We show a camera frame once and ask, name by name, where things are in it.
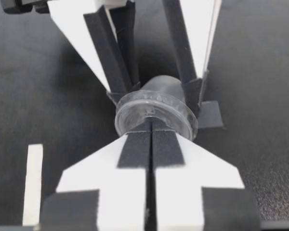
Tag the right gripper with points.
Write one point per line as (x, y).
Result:
(21, 6)

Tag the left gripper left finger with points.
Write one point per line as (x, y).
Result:
(115, 183)

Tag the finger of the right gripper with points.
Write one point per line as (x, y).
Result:
(195, 36)

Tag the small clear plastic cup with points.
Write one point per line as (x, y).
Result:
(135, 115)

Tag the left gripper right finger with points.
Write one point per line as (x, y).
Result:
(183, 183)

